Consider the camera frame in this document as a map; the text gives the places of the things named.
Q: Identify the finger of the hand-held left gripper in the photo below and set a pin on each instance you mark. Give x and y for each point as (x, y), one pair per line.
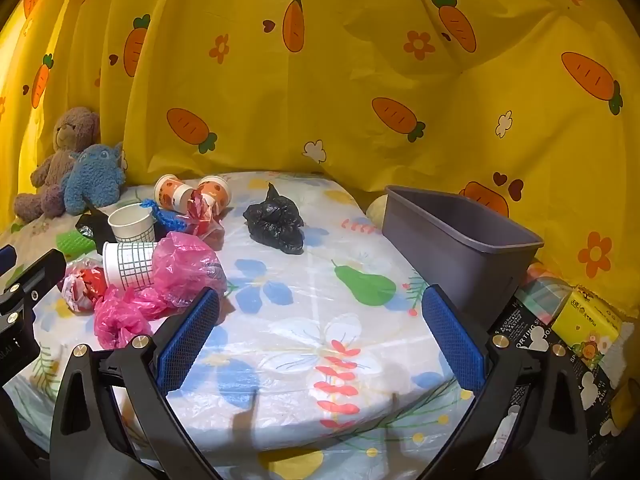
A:
(5, 258)
(37, 277)

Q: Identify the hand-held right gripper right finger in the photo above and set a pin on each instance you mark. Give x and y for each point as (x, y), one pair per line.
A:
(452, 335)

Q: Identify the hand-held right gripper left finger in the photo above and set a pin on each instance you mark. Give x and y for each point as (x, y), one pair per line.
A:
(187, 335)

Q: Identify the red and white plastic bag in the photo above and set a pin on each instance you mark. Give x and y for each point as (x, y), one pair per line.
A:
(82, 285)

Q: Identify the green foam net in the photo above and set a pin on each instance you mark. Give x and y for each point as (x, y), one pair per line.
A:
(75, 242)

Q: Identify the large pink plastic bag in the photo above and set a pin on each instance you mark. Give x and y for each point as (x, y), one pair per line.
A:
(185, 265)

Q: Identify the small pink plastic bag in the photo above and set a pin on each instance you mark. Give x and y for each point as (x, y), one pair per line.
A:
(117, 320)

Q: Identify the small black plastic scrap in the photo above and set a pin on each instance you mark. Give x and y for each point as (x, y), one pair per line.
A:
(95, 223)

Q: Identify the white grid paper cup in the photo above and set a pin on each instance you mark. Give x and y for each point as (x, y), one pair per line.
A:
(130, 265)
(132, 227)

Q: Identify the purple plastic bin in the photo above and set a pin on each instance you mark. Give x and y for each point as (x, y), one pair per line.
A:
(450, 240)

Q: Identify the red wrapper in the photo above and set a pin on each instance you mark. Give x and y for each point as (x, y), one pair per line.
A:
(202, 215)

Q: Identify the black plastic bag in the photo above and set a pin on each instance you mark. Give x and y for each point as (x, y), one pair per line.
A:
(275, 225)

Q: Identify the orange paper cup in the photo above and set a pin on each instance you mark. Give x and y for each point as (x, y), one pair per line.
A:
(170, 191)
(215, 190)

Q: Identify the black printed box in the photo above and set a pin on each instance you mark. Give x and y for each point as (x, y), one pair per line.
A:
(530, 330)

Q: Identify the pastel checkered cloth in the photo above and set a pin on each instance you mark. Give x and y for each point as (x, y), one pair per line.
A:
(545, 292)

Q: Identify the floral plastic tablecloth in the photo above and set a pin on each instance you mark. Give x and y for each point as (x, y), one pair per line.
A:
(300, 320)

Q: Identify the blue plush toy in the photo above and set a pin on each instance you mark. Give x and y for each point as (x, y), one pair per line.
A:
(95, 175)

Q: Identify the yellow tissue pack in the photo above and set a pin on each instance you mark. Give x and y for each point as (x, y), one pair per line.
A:
(585, 320)

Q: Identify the purple teddy bear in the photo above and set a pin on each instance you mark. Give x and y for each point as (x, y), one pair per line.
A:
(65, 135)

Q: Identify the yellow carrot print curtain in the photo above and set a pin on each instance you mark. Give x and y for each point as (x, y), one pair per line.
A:
(350, 60)

